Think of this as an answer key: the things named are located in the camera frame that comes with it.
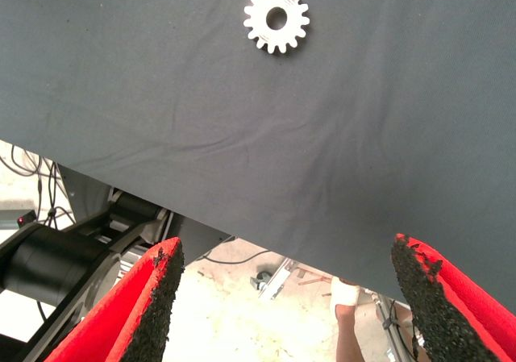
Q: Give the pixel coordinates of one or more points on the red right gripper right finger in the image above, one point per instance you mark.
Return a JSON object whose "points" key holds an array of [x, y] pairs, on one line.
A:
{"points": [[463, 321]]}

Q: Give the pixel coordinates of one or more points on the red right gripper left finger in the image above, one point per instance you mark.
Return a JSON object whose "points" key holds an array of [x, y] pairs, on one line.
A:
{"points": [[113, 321]]}

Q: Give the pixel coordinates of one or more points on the large steel gear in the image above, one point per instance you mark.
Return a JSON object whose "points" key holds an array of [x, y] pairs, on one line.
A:
{"points": [[258, 27]]}

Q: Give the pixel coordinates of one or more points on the black robot base housing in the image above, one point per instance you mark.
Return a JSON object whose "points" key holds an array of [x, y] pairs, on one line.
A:
{"points": [[80, 196]]}

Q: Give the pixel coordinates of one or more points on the black robot torso linkage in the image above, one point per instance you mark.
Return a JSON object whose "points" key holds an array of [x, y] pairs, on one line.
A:
{"points": [[48, 265]]}

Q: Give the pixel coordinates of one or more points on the person's bare lower leg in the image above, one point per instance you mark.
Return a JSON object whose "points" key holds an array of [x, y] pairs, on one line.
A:
{"points": [[347, 338]]}

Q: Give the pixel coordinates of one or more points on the black box with red light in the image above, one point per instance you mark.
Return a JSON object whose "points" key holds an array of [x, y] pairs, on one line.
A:
{"points": [[27, 219]]}

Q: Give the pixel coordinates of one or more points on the grey caster wheel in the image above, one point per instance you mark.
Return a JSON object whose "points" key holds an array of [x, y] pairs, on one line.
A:
{"points": [[261, 281]]}

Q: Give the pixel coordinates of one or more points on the dark grey table cloth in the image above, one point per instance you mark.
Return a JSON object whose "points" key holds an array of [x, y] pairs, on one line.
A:
{"points": [[242, 136]]}

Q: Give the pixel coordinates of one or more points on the grey metal post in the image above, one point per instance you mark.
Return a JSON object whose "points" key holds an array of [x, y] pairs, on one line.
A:
{"points": [[389, 325]]}

